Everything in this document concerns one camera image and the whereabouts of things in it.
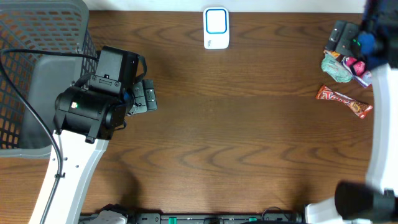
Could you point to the orange brown candy wrapper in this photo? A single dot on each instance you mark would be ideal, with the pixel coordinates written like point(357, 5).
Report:
point(358, 108)

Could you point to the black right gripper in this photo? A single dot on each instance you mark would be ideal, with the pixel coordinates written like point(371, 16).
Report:
point(342, 38)

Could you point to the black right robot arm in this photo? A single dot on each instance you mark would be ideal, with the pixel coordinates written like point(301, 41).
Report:
point(374, 42)

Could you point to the orange tissue pack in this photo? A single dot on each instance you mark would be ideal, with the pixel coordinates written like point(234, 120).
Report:
point(334, 54)

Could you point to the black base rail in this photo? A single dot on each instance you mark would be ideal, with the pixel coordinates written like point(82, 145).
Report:
point(156, 218)

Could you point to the purple red snack bag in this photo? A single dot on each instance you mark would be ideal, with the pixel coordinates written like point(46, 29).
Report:
point(358, 69)

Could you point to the grey plastic mesh basket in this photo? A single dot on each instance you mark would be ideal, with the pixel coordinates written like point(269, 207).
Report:
point(56, 51)

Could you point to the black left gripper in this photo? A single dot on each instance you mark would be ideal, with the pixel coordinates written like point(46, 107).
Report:
point(144, 95)

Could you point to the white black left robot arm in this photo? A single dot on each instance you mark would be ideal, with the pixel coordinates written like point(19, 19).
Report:
point(86, 116)

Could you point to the white barcode scanner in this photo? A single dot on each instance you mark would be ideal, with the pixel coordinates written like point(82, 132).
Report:
point(216, 28)

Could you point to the green flushable wipes pack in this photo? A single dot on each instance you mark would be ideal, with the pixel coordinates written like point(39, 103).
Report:
point(335, 70)

